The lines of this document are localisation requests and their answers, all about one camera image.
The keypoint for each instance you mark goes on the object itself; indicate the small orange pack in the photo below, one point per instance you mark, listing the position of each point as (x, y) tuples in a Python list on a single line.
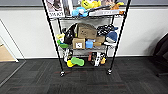
[(103, 61)]

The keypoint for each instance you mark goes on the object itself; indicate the light blue plush toy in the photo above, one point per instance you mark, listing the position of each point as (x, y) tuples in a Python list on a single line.
[(79, 12)]

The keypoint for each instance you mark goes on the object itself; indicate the white door frame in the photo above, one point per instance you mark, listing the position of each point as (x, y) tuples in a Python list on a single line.
[(8, 41)]

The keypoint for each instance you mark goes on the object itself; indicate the small blue box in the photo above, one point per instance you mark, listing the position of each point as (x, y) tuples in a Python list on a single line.
[(89, 44)]

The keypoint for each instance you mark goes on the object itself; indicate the small white pack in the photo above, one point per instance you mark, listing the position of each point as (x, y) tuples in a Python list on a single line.
[(67, 55)]

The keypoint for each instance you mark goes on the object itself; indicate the white box with portrait print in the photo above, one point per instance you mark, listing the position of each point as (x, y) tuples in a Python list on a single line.
[(106, 2)]

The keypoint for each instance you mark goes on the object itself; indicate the dark blue cap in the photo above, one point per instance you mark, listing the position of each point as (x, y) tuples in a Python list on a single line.
[(111, 38)]

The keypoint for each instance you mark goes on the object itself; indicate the pale yellow bowl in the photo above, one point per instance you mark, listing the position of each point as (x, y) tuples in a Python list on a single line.
[(60, 36)]

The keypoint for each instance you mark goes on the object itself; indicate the black chair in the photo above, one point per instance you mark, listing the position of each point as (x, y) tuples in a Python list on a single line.
[(161, 53)]

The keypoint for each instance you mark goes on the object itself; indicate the large brown cardboard box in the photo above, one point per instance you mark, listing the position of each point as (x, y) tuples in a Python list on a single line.
[(86, 31)]

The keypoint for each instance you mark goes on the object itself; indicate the yellow plush toy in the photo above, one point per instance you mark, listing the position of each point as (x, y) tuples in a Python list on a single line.
[(90, 4)]

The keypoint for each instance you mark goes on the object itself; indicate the black patterned bag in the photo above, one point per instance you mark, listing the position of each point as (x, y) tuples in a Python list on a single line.
[(106, 29)]

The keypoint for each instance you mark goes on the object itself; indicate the yellow and green toy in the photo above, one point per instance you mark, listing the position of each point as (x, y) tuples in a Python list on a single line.
[(76, 62)]

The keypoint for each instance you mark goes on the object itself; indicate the small orange bottle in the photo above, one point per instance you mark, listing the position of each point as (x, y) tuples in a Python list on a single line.
[(90, 56)]

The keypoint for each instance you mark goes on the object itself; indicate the grey flat printed box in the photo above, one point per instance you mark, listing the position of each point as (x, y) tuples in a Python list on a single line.
[(103, 13)]

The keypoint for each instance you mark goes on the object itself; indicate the white and black pack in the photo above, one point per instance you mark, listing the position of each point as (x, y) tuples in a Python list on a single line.
[(97, 60)]

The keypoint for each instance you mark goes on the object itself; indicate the small cardboard box white label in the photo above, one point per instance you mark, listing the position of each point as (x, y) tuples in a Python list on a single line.
[(79, 43)]

